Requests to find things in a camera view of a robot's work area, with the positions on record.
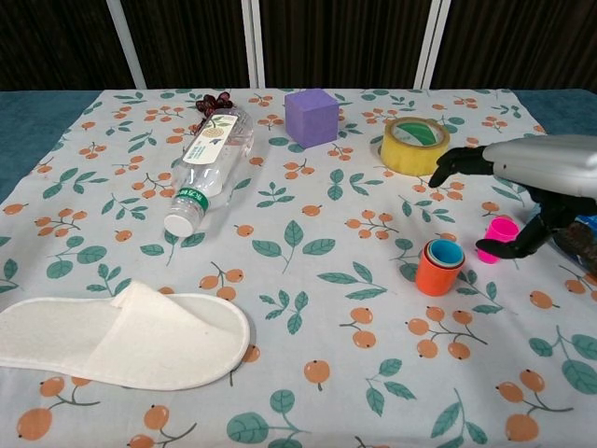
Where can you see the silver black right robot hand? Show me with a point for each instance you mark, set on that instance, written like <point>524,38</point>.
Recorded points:
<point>545,163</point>

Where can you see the pink plastic cup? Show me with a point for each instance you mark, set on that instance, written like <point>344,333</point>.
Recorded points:
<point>503,228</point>

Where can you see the light blue plastic cup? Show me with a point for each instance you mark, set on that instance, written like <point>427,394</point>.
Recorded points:
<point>445,254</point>

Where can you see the blue biscuit package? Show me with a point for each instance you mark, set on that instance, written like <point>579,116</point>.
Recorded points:
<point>580,245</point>

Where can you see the yellow packing tape roll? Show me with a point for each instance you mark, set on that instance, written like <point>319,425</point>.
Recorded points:
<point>410,158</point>

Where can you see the orange plastic cup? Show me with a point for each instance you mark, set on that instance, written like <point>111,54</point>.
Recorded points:
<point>434,282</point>

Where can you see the purple foam cube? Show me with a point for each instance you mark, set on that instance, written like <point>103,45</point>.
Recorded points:
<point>310,119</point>

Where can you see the floral print tablecloth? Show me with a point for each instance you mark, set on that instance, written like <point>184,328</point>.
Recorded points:
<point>303,280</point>

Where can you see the clear plastic water bottle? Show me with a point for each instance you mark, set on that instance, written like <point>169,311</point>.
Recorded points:
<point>210,163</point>

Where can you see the dark red grape bunch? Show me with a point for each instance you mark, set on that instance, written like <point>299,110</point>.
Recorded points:
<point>212,102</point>

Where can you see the white cloth slipper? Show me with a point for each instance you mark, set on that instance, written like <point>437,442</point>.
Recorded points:
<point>163,340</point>

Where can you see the teal table cover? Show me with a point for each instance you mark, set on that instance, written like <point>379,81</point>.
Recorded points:
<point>28,126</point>

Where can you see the white screen frame post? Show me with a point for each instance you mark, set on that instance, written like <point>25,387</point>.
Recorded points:
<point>254,42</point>
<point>126,42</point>
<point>431,42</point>

